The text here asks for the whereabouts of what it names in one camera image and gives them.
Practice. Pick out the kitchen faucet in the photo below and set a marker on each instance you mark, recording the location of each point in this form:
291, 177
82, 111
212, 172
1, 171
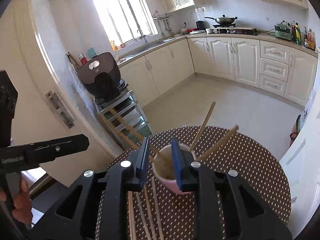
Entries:
142, 36

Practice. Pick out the kitchen window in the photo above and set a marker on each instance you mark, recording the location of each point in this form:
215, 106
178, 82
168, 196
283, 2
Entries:
122, 18

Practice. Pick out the white door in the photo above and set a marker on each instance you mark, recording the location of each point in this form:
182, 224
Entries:
301, 166

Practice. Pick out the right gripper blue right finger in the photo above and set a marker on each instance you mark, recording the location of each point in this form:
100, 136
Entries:
180, 160

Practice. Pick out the brown polka dot tablecloth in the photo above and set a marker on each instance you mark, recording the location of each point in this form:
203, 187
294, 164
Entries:
225, 202

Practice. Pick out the green bottle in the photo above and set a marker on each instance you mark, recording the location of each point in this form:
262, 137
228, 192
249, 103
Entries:
298, 34

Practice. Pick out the black electric kettle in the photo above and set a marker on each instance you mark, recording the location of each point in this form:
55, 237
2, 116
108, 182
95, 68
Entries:
200, 25

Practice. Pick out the pink cup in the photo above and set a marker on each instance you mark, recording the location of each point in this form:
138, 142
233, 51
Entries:
164, 171

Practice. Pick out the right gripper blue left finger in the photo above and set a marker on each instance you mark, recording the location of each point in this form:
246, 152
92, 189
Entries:
142, 164

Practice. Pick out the metal storage rack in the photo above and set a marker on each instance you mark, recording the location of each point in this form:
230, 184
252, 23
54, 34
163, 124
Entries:
126, 105

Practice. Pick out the person's left hand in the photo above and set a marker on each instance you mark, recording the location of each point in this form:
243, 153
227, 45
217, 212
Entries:
23, 205

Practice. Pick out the gas stove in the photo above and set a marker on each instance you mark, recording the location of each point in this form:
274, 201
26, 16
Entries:
232, 29

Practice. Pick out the black wok with lid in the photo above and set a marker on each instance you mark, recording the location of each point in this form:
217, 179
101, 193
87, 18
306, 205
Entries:
223, 20

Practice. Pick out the cream base cabinets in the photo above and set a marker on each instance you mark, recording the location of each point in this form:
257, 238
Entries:
271, 66

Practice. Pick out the green electric cooker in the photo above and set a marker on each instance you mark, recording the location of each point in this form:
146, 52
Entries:
283, 30

